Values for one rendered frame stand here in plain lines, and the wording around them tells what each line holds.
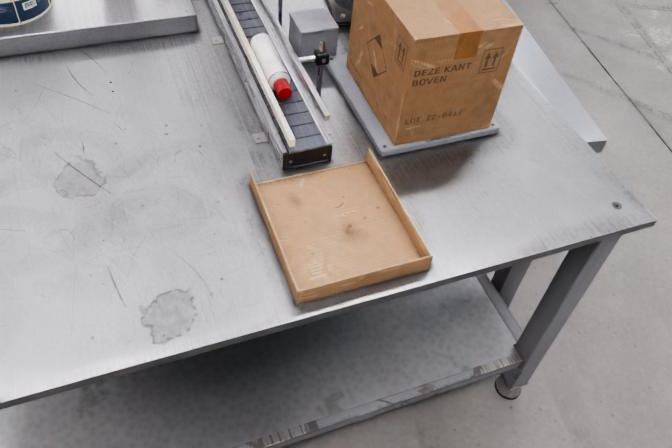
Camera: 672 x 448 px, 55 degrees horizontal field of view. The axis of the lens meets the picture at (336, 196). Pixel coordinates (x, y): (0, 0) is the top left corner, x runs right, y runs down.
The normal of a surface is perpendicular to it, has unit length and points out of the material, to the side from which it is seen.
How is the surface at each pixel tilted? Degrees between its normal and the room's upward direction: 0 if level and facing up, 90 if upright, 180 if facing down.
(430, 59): 90
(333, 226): 0
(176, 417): 1
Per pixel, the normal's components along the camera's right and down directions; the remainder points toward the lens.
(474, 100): 0.34, 0.71
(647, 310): 0.08, -0.68
